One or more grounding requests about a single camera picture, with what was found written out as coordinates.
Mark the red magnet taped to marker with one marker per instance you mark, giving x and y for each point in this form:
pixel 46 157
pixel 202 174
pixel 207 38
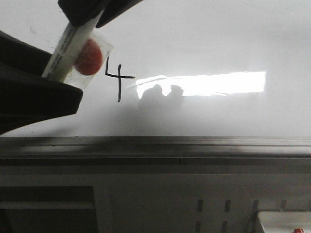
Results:
pixel 89 61

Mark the small red object in bin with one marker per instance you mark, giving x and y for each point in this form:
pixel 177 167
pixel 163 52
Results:
pixel 298 230

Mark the metal whiteboard frame rail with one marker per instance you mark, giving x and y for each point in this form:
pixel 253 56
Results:
pixel 155 150

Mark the white plastic bin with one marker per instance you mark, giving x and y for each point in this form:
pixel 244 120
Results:
pixel 282 222

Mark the white whiteboard marker pen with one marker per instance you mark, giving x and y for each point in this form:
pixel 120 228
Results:
pixel 68 49

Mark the white whiteboard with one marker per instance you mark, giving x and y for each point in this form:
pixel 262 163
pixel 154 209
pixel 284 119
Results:
pixel 199 68

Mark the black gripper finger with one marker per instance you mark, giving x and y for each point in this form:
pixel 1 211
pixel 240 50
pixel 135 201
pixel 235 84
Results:
pixel 25 96
pixel 79 12

